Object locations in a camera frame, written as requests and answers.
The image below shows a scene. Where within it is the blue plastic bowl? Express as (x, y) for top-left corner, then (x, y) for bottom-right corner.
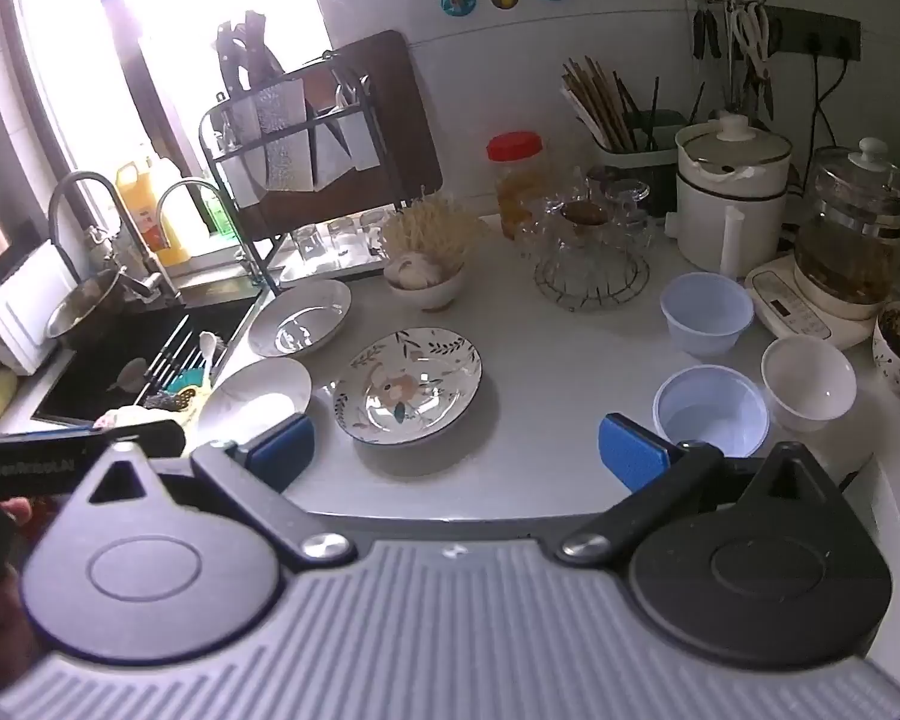
(652, 364), (770, 458)
(660, 271), (754, 358)

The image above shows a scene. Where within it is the white leaf-print plate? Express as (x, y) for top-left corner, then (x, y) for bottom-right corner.
(248, 280), (352, 358)

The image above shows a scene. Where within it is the small white ceramic bowl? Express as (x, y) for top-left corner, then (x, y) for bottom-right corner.
(761, 337), (859, 434)

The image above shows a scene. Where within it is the floral patterned plate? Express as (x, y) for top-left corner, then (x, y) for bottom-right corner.
(333, 327), (484, 447)

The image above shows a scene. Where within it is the person's left hand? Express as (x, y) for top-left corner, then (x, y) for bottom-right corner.
(0, 494), (47, 698)

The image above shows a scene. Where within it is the steel bowl in sink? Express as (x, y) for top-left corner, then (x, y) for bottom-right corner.
(45, 266), (126, 351)

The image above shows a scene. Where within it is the chrome sink faucet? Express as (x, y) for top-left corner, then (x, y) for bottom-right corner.
(46, 171), (178, 301)

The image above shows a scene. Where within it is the white drip tray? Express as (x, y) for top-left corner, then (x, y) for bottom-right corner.
(278, 208), (390, 288)

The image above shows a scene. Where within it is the halved purple onion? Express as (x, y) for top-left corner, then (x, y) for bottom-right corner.
(383, 252), (443, 291)

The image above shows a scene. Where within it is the white bowl with vegetables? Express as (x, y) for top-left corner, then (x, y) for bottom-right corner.
(383, 265), (466, 312)

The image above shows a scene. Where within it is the yellow detergent bottle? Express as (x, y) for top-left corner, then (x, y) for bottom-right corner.
(116, 151), (206, 266)

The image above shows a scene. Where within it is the red-lid plastic jar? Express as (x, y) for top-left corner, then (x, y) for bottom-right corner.
(486, 130), (553, 241)

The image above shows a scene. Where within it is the white electric cooker pot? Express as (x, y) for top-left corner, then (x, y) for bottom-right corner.
(667, 112), (792, 280)

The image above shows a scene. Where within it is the glass health kettle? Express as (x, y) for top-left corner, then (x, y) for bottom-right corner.
(795, 137), (900, 320)

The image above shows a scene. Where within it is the chopstick holder with chopsticks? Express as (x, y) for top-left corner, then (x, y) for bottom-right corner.
(559, 55), (688, 156)

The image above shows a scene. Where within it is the black dish rack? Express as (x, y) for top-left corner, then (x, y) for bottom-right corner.
(198, 46), (404, 289)

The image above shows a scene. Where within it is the wooden cutting board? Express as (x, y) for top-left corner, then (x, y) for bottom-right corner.
(250, 29), (445, 242)

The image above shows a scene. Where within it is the blue pipe flange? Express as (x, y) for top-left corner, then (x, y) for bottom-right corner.
(440, 0), (476, 18)

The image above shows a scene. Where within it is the wire rack with glassware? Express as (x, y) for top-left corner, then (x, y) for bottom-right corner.
(515, 166), (653, 312)

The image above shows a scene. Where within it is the wall hook rack with utensils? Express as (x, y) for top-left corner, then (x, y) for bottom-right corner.
(689, 0), (775, 125)

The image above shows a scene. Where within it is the black wall power socket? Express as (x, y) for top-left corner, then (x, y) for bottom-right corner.
(766, 5), (862, 62)

